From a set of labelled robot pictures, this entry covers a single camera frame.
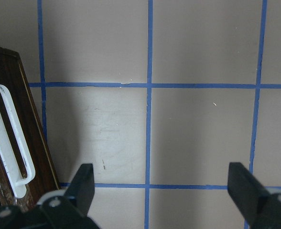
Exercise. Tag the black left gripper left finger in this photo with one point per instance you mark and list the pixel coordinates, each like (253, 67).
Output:
(67, 209)

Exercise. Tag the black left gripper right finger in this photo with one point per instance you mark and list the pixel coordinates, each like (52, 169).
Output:
(259, 206)

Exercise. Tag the white plastic drawer handle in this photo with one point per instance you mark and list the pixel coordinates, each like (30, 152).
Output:
(17, 182)

